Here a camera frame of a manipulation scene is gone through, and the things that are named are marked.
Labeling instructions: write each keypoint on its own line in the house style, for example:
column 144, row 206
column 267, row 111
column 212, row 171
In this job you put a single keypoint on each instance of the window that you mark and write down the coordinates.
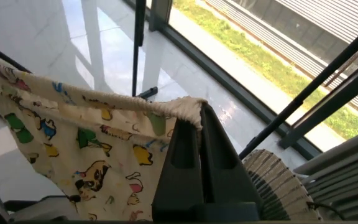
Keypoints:
column 244, row 40

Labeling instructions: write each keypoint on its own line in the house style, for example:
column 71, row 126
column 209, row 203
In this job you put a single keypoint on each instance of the black clothes rack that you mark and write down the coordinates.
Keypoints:
column 139, row 31

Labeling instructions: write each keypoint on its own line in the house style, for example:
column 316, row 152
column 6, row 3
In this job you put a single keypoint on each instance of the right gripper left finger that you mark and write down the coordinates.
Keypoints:
column 179, row 180

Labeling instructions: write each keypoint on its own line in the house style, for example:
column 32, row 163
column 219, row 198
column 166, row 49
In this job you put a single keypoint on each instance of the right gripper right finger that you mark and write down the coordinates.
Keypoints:
column 225, row 180

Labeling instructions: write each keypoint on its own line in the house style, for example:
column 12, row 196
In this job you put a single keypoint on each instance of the cream printed garment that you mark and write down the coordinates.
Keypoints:
column 73, row 140

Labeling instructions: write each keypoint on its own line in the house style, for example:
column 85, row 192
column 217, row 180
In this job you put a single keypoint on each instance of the white laundry basket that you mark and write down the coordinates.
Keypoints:
column 275, row 186

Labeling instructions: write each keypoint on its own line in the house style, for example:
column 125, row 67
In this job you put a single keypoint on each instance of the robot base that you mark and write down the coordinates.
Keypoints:
column 48, row 208

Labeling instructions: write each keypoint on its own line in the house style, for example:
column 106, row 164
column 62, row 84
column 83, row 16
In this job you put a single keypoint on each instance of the grey curtain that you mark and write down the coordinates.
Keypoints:
column 346, row 174

